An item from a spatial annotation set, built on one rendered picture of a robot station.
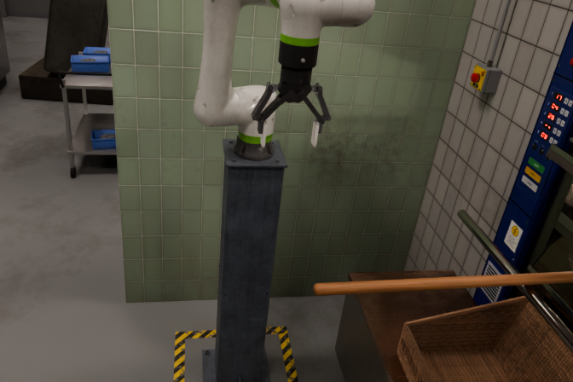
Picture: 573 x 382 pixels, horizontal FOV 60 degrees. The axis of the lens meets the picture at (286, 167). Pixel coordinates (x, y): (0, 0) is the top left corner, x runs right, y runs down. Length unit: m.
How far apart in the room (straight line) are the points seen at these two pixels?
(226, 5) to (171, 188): 1.23
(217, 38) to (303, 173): 1.15
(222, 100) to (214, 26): 0.25
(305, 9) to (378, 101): 1.39
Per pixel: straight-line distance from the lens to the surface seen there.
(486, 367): 2.10
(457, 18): 2.49
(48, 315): 2.98
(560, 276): 1.54
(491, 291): 2.26
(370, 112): 2.46
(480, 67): 2.26
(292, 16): 1.13
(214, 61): 1.58
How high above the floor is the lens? 2.00
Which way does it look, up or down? 27 degrees down
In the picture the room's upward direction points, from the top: 7 degrees clockwise
